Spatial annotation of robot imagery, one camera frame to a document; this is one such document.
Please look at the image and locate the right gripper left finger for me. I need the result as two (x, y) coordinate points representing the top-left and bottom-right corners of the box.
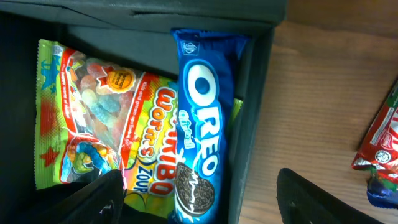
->
(27, 170), (124, 223)

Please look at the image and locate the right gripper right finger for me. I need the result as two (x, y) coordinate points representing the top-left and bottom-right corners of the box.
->
(277, 168), (382, 224)

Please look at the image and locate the purple Dairy Milk bar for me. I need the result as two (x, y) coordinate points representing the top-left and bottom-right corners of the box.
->
(367, 178), (397, 209)

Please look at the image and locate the Haribo sour worms bag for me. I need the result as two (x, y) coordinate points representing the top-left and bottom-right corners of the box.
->
(34, 39), (244, 220)

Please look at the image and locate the red KitKat bar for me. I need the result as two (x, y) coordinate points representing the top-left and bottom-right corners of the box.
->
(351, 83), (397, 184)

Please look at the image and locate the blue Oreo cookie pack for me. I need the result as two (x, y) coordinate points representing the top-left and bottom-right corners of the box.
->
(168, 29), (250, 223)

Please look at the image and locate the dark green gift box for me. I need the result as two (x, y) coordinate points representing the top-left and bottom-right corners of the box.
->
(1, 1), (287, 223)

